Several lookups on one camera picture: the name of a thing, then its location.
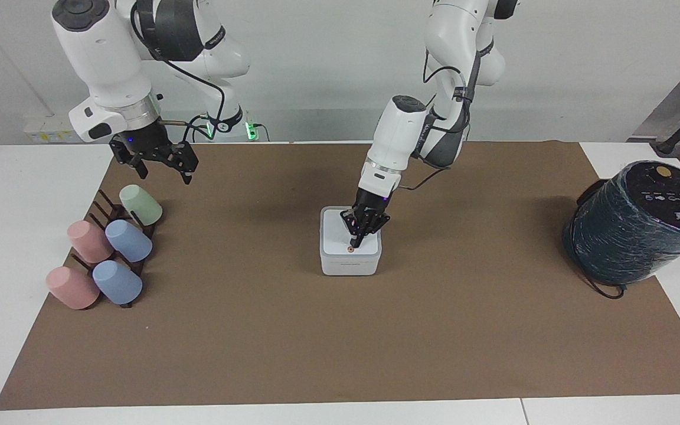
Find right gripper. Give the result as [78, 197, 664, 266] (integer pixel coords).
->
[109, 118, 200, 185]

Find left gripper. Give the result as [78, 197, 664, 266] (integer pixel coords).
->
[340, 189, 391, 249]

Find white square trash can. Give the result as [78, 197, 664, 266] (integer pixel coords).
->
[319, 205, 384, 277]

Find green plastic cup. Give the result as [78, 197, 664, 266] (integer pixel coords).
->
[119, 184, 164, 227]

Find dark brown cup rack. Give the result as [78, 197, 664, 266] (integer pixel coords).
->
[70, 188, 159, 309]

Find blue plastic cup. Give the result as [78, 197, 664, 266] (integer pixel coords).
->
[91, 260, 143, 306]
[104, 220, 153, 263]

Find pink plastic cup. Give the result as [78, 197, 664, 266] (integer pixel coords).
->
[45, 266, 101, 310]
[67, 220, 115, 264]

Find white power strip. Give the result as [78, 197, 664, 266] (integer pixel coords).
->
[24, 115, 78, 144]

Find black film-wrapped cylinder appliance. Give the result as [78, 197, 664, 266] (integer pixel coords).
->
[562, 159, 680, 287]

